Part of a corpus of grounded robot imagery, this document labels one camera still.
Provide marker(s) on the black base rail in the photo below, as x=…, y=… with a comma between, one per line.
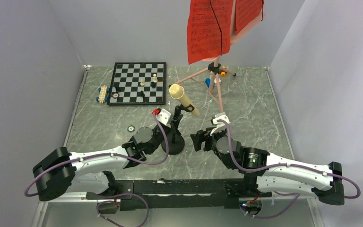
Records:
x=155, y=194

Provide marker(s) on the gold microphone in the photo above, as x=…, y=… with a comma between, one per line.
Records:
x=177, y=92

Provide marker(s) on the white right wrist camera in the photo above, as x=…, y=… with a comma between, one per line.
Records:
x=218, y=122

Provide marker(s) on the small black round disc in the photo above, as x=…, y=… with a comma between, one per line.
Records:
x=130, y=128

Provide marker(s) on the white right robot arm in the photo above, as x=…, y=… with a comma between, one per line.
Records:
x=267, y=172

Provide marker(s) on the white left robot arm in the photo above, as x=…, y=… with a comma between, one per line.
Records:
x=62, y=172

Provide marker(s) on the pink music stand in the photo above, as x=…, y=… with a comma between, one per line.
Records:
x=215, y=67

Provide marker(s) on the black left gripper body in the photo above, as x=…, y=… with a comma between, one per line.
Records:
x=159, y=135

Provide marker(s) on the white blue toy brick car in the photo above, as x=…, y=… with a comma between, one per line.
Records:
x=102, y=97

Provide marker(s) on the blue toy block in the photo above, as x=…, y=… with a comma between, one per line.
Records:
x=207, y=82

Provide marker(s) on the black microphone stand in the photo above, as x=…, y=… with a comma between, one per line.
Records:
x=177, y=116

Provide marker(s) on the red sheet music right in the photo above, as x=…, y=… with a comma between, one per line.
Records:
x=247, y=14

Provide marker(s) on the red sheet music left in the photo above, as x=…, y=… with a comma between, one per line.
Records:
x=208, y=29

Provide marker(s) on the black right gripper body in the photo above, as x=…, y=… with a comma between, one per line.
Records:
x=211, y=141

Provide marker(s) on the white chess piece tall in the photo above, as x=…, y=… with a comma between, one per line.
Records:
x=155, y=80

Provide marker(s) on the black white chessboard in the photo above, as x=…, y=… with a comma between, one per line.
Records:
x=127, y=76

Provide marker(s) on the red sheet music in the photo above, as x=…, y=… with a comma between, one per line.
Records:
x=247, y=14
x=208, y=29

